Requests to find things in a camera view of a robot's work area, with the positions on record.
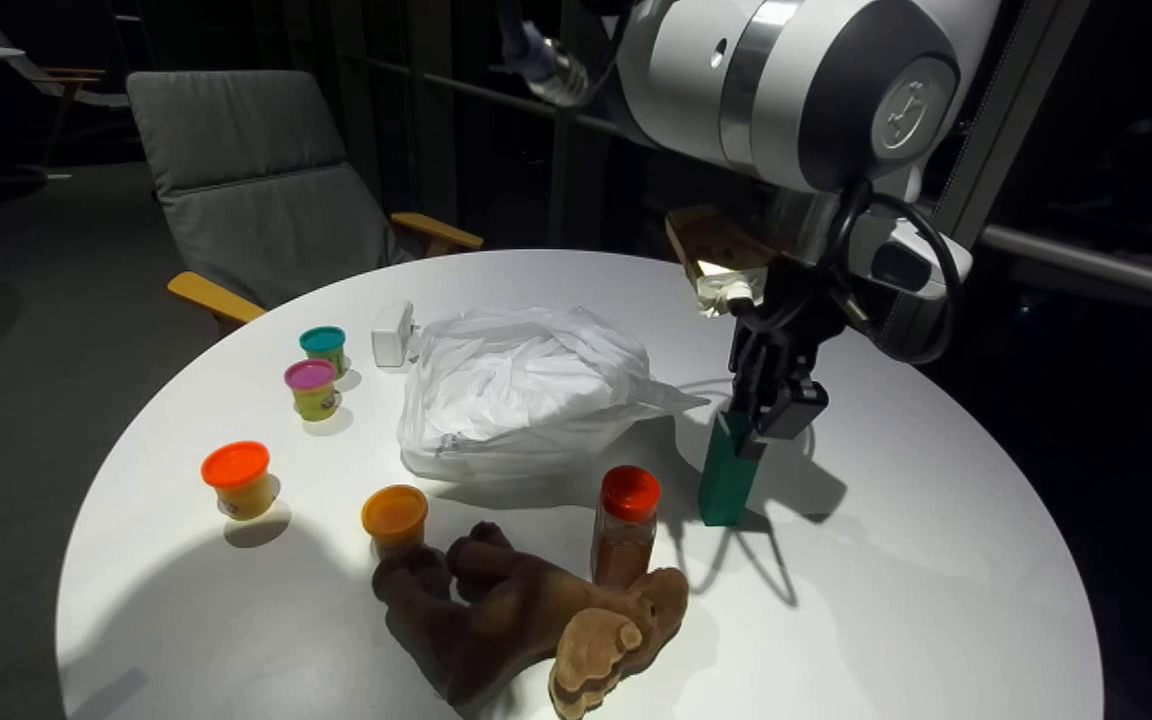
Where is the purple lid dough cup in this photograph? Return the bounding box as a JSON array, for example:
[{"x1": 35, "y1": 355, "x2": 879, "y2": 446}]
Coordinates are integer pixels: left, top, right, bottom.
[{"x1": 283, "y1": 359, "x2": 339, "y2": 419}]

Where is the brown plush toy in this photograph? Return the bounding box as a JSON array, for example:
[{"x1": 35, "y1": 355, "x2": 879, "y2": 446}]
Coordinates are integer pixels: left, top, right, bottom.
[{"x1": 372, "y1": 524, "x2": 686, "y2": 720}]

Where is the grey armchair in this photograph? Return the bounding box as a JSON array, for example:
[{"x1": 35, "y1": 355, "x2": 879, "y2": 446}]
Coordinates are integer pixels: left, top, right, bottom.
[{"x1": 129, "y1": 67, "x2": 484, "y2": 325}]

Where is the white plastic bag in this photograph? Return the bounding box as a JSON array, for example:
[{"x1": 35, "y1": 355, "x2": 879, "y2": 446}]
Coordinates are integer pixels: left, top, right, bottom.
[{"x1": 397, "y1": 309, "x2": 715, "y2": 485}]

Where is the metal window railing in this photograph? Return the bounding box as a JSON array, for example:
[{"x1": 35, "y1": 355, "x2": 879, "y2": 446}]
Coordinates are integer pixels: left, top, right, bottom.
[{"x1": 358, "y1": 52, "x2": 1152, "y2": 317}]

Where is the green rectangular box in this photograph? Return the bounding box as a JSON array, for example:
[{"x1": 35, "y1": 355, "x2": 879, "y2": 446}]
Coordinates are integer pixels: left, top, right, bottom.
[{"x1": 695, "y1": 416, "x2": 761, "y2": 528}]

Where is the brown jar red lid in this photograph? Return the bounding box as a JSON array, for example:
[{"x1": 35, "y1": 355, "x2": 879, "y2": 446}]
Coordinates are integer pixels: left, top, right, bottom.
[{"x1": 592, "y1": 463, "x2": 663, "y2": 586}]

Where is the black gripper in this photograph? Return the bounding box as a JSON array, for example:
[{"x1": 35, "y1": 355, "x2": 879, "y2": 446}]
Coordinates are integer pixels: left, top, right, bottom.
[{"x1": 722, "y1": 277, "x2": 842, "y2": 454}]

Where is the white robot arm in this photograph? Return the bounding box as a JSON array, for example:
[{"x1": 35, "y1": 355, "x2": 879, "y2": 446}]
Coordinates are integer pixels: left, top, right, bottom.
[{"x1": 491, "y1": 0, "x2": 1001, "y2": 454}]

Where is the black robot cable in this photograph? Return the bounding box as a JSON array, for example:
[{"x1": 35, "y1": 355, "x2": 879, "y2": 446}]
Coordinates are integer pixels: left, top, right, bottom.
[{"x1": 834, "y1": 191, "x2": 969, "y2": 369}]

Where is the teal lid dough cup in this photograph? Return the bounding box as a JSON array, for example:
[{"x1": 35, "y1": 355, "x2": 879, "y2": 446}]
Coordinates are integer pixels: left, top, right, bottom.
[{"x1": 298, "y1": 325, "x2": 347, "y2": 373}]

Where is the orange lid dough cup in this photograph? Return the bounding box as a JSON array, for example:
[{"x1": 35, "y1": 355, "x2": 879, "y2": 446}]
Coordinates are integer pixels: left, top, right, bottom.
[{"x1": 198, "y1": 438, "x2": 274, "y2": 517}]

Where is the yellow lid dough cup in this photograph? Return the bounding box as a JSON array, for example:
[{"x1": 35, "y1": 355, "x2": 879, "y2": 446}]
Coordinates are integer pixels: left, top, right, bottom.
[{"x1": 358, "y1": 485, "x2": 427, "y2": 550}]

